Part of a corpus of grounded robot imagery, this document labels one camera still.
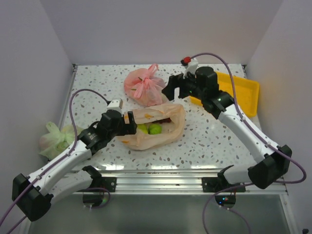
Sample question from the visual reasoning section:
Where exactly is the yellow plastic tray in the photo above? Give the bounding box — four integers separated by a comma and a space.
190, 71, 260, 117

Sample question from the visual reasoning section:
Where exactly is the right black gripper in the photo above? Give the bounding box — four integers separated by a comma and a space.
163, 68, 206, 100

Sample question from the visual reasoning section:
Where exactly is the orange plastic fruit bag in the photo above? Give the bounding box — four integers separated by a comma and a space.
117, 104, 186, 151

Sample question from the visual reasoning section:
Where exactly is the right black base bracket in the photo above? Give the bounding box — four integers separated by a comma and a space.
201, 165, 246, 193

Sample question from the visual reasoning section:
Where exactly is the left black base bracket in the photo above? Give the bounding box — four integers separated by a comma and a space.
82, 166, 117, 192

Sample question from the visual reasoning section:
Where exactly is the green round bumpy fruit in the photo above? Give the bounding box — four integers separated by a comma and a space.
148, 123, 162, 135

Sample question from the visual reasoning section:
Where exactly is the pink knotted plastic bag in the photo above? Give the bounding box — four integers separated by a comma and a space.
124, 63, 168, 107

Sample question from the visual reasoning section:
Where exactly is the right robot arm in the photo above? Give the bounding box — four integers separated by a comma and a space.
162, 66, 292, 192

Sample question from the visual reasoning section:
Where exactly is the aluminium frame rail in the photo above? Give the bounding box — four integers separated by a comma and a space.
33, 168, 290, 195

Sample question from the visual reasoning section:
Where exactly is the green plastic fruit bag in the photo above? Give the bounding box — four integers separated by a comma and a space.
39, 122, 75, 160

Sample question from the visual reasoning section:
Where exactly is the green pear fruit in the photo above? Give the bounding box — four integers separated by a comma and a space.
137, 124, 149, 134

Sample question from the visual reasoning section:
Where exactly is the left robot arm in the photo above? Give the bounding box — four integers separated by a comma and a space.
12, 110, 137, 221

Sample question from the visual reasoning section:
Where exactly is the dark red grape bunch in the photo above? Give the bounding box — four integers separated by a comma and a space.
155, 118, 172, 124

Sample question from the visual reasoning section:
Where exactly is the black base bracket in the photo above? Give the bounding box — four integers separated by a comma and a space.
201, 165, 246, 193
82, 166, 117, 192

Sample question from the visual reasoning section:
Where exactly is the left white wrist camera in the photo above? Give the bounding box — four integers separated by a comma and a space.
107, 98, 123, 114

